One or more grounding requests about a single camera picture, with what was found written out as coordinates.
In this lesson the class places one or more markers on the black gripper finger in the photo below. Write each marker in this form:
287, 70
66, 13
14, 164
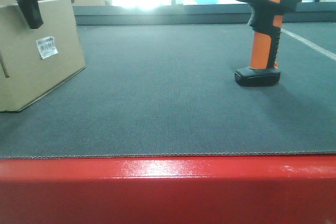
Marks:
30, 10

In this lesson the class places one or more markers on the white barcode label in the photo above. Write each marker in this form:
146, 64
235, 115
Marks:
46, 47

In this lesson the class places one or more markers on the light blue tray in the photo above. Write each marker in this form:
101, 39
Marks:
205, 2

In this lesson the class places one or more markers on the orange black scanner gun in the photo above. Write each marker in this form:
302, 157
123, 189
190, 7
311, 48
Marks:
266, 21

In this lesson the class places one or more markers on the brown cardboard package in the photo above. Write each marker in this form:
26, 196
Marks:
25, 76

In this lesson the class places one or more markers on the red conveyor frame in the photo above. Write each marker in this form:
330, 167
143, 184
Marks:
189, 189

